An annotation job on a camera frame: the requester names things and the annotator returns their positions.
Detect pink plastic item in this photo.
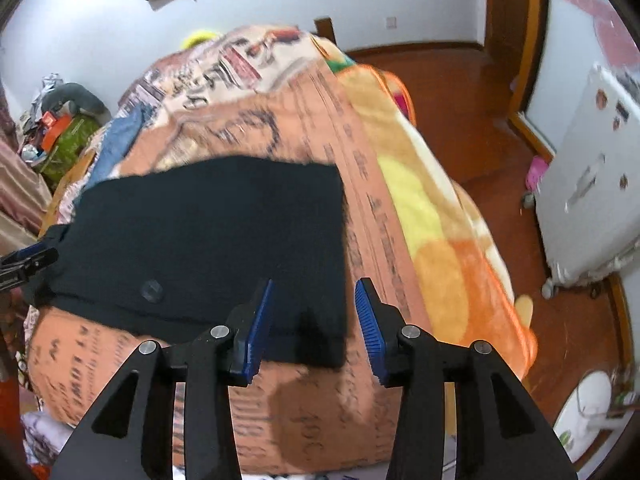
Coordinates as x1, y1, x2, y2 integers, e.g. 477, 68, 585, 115
525, 156, 551, 193

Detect yellow orange plush blanket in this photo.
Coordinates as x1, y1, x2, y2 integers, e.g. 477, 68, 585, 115
320, 35, 538, 441

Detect green bag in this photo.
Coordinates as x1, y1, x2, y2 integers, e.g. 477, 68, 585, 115
37, 115, 106, 191

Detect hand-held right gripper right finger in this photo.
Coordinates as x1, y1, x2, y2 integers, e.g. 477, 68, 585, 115
354, 277, 578, 480

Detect orange box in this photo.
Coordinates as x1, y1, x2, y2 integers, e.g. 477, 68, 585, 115
40, 112, 73, 153

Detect black pants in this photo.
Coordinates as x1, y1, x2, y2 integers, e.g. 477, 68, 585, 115
37, 156, 351, 368

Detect yellow padded tube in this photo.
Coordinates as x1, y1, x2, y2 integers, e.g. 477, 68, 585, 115
181, 29, 221, 50

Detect orange newspaper print blanket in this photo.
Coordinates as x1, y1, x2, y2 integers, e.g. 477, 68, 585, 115
27, 25, 451, 476

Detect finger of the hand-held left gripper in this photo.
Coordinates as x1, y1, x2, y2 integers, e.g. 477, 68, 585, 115
0, 247, 60, 291

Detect white patterned bedsheet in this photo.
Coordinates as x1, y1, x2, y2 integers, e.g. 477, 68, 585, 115
20, 410, 76, 466

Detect brown wooden door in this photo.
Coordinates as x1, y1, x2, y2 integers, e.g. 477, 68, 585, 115
485, 0, 556, 161

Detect white door with pink decal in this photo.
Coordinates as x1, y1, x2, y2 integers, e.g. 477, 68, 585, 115
525, 0, 640, 151

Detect white cabinet with magnets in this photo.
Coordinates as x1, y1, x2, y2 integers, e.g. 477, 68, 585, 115
535, 62, 640, 286

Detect grey pillow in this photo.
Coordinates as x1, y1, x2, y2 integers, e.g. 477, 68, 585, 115
42, 82, 108, 121

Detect pink striped curtain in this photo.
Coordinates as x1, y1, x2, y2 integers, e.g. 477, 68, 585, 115
0, 80, 53, 256

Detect crumpled silvery bag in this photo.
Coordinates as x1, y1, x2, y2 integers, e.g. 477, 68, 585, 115
30, 74, 66, 111

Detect blue jeans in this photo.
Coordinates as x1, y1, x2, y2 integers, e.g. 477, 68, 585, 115
75, 105, 158, 206

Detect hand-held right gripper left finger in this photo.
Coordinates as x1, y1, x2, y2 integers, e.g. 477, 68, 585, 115
50, 279, 276, 480

